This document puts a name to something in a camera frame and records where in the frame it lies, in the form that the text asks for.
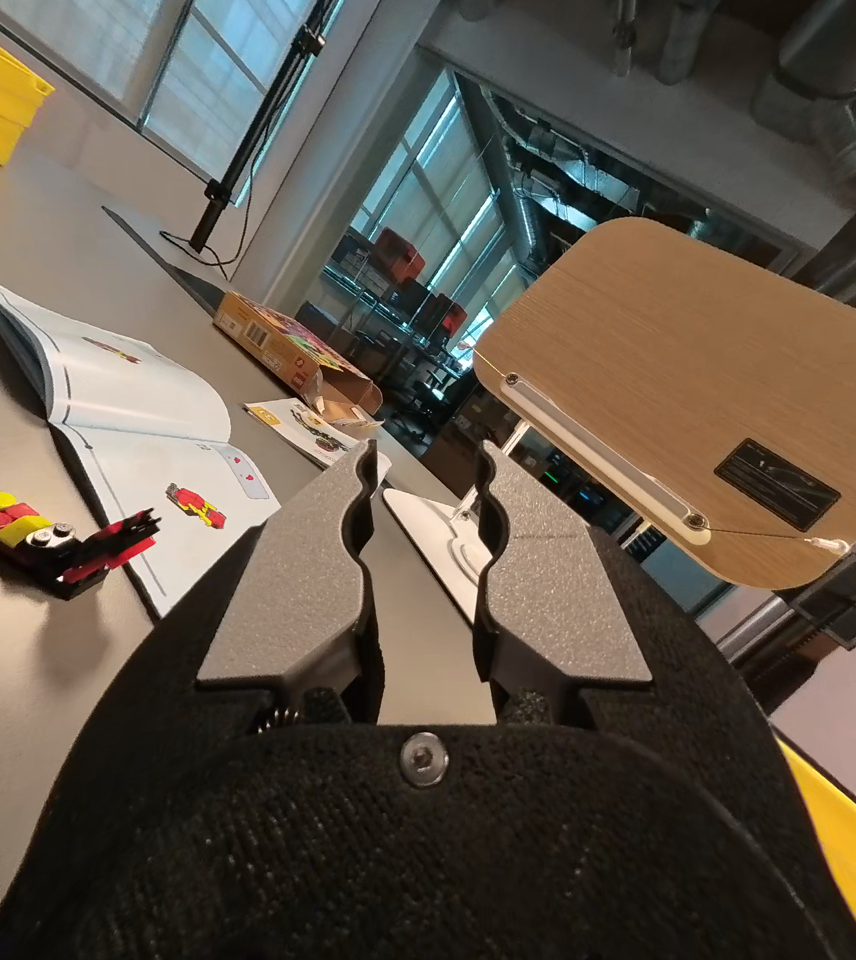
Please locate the orange lego box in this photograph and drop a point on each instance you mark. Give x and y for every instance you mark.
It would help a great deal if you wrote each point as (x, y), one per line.
(270, 337)

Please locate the large window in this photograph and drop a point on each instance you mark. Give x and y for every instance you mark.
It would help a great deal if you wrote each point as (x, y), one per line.
(97, 37)

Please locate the storage shelves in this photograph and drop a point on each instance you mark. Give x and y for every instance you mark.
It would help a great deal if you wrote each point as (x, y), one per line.
(398, 259)

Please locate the light wooden board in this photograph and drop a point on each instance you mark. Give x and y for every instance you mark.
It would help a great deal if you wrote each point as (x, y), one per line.
(660, 375)

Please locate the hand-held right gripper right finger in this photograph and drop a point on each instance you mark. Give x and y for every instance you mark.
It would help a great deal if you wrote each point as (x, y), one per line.
(563, 600)

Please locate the black pole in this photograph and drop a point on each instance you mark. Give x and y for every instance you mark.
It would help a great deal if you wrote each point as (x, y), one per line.
(247, 142)

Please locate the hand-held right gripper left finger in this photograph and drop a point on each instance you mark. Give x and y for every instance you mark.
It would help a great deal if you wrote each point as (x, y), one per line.
(293, 585)

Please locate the long red yellow lego assembly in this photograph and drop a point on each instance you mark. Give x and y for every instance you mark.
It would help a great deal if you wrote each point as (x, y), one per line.
(15, 525)

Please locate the open instruction booklet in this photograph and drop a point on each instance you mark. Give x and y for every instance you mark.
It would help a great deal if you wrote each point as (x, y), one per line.
(135, 405)

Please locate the closed instruction booklet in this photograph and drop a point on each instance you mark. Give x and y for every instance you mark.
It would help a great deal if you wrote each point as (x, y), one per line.
(308, 435)

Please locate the silver metal ducts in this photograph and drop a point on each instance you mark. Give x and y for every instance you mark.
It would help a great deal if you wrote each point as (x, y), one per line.
(833, 45)

